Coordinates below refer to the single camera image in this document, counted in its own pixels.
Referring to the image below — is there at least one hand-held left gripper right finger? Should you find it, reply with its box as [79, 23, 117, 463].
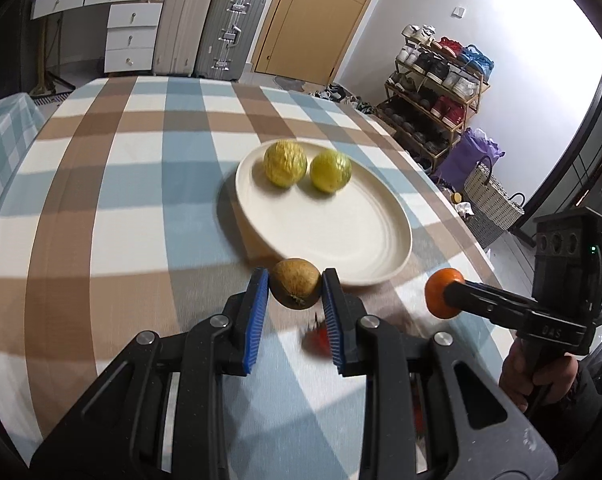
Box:
[322, 268, 560, 480]

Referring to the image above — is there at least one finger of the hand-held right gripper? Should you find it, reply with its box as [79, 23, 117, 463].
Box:
[443, 280, 538, 332]

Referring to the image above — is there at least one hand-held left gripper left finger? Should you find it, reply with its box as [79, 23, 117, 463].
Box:
[28, 266, 272, 480]

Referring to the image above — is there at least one brown kiwi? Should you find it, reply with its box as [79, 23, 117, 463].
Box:
[270, 258, 323, 310]

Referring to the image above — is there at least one small orange tangerine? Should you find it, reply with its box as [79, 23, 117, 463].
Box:
[424, 268, 466, 320]

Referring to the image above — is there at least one cream round plate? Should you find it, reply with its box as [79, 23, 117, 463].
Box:
[217, 140, 413, 288]

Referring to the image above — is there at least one person's right forearm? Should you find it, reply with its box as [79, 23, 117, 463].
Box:
[531, 360, 602, 466]

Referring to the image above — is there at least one person's right hand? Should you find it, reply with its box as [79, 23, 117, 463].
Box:
[498, 337, 582, 417]

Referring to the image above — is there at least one large red tomato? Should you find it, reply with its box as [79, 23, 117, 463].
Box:
[301, 322, 334, 359]

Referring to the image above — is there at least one woven basket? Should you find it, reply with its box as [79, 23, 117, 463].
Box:
[463, 156, 526, 249]

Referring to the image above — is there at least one dark glass door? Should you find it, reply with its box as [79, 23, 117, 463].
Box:
[511, 55, 602, 248]

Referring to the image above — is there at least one purple bag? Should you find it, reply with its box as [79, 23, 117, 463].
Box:
[433, 129, 506, 188]

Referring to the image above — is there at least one yellow-green passion fruit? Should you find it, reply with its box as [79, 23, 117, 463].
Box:
[308, 149, 353, 194]

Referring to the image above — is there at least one wrinkled yellow passion fruit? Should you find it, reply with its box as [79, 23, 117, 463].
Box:
[262, 141, 309, 190]

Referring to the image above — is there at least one wooden shoe rack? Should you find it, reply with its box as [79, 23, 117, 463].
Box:
[376, 25, 492, 172]

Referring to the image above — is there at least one pile of loose shoes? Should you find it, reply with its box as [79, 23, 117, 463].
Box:
[308, 82, 378, 114]

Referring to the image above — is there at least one grey doormat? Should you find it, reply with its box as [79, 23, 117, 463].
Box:
[273, 75, 307, 92]

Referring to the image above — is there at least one silver suitcase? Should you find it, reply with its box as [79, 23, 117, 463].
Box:
[195, 0, 267, 82]

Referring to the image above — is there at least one teal checked tablecloth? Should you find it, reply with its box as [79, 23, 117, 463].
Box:
[0, 92, 45, 243]

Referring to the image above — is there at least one beige suitcase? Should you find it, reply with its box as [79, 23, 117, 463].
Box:
[153, 0, 217, 78]

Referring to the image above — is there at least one wooden door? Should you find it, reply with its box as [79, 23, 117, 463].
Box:
[253, 0, 393, 86]

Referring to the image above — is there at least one white desk with drawers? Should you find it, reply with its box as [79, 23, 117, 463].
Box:
[30, 0, 167, 75]

